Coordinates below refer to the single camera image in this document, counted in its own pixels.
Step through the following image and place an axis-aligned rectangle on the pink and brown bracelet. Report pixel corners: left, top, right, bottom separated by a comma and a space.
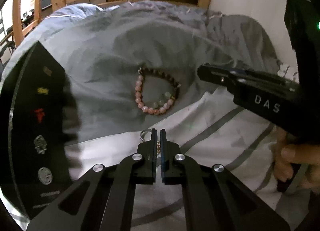
134, 66, 182, 116

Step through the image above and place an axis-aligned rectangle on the black jewelry box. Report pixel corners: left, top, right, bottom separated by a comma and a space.
1, 42, 72, 219

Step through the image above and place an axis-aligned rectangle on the gold chain jewelry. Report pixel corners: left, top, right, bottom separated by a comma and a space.
157, 141, 161, 154

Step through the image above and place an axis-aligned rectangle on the person's right hand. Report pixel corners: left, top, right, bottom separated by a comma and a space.
273, 127, 320, 194

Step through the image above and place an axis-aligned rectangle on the silver ring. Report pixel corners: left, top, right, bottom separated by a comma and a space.
139, 129, 153, 143

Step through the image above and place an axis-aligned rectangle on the wooden ladder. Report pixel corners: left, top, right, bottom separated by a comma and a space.
12, 0, 42, 47

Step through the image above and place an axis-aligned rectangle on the grey striped duvet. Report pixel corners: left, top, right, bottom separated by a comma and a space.
0, 0, 311, 231

